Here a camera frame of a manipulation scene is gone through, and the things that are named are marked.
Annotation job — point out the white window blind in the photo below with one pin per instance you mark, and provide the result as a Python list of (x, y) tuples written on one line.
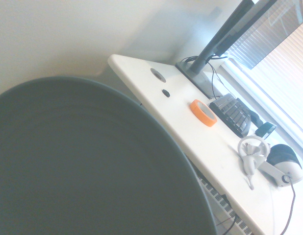
[(288, 73)]

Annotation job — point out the white VR headset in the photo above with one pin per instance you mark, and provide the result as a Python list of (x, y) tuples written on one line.
[(291, 169)]

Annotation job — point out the small black cap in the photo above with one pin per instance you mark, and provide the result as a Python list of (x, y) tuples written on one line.
[(166, 93)]

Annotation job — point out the white baseboard heater grille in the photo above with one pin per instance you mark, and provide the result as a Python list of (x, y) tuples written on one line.
[(222, 203)]

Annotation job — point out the white desk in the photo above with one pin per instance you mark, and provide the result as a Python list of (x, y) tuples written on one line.
[(178, 127)]

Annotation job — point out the dark green round plate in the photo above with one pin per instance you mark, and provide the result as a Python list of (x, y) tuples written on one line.
[(80, 159)]

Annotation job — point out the orange tape roll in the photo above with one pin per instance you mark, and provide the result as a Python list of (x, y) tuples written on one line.
[(199, 113)]

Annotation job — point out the white VR controller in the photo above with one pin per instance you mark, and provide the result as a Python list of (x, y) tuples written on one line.
[(248, 164)]

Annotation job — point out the small black box device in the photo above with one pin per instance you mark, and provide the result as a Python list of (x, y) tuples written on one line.
[(265, 129)]

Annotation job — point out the black computer monitor with stand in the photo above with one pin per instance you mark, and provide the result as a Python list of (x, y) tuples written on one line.
[(264, 31)]

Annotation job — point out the black computer keyboard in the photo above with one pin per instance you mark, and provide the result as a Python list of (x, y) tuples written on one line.
[(231, 113)]

